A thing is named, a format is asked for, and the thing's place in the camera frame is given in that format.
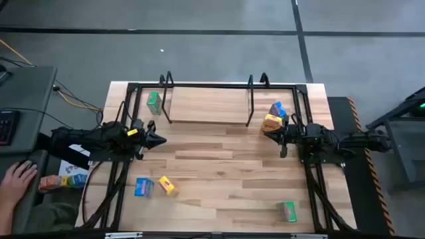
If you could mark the colourful cereal multipack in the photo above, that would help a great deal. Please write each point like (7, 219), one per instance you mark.
(61, 181)

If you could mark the blue mini cereal box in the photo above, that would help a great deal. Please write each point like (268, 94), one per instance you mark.
(143, 187)
(278, 109)

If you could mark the black backlit keyboard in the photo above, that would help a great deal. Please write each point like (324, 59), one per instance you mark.
(7, 127)

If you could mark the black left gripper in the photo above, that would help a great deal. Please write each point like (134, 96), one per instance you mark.
(141, 141)

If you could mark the dark grey metal cart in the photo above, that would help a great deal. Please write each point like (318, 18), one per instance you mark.
(405, 142)

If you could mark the green mini cereal box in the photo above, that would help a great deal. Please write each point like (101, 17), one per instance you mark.
(154, 103)
(287, 211)

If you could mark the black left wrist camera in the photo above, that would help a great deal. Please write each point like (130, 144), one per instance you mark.
(138, 125)

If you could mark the person's leg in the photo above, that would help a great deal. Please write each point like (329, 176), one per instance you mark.
(50, 219)

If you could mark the yellow mini cereal box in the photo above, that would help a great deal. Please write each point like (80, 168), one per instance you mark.
(271, 123)
(166, 185)

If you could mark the silver metal bracket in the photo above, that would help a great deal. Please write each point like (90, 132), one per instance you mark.
(123, 235)
(308, 236)

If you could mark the yellow tag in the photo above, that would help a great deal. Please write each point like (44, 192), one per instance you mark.
(132, 132)

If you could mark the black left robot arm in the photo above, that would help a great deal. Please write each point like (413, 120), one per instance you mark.
(86, 139)

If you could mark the black metal beam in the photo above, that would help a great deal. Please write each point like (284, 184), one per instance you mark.
(61, 151)

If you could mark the white printed cardboard box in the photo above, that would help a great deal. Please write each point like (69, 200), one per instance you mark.
(71, 168)

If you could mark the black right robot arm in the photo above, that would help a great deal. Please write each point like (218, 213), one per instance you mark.
(332, 139)

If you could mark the black mat with hazard stripe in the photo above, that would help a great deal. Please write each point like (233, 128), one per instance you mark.
(358, 186)

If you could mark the grey desk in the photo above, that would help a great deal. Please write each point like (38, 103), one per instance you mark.
(30, 96)

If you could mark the person's hand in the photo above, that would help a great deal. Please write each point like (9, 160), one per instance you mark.
(16, 181)

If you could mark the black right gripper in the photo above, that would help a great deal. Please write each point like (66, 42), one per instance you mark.
(292, 136)

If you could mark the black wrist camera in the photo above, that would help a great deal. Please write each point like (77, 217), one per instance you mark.
(293, 130)
(138, 125)

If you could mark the black aluminium table frame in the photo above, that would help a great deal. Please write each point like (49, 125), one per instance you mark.
(216, 86)

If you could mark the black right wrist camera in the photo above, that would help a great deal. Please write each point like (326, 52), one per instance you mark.
(293, 130)

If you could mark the person's forearm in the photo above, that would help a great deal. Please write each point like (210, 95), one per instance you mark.
(6, 217)

